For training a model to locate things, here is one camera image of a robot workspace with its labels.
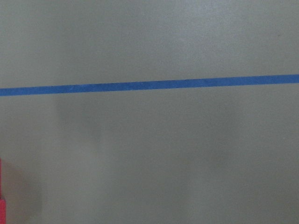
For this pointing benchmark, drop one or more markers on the red cube block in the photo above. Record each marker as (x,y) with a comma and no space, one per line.
(2,210)

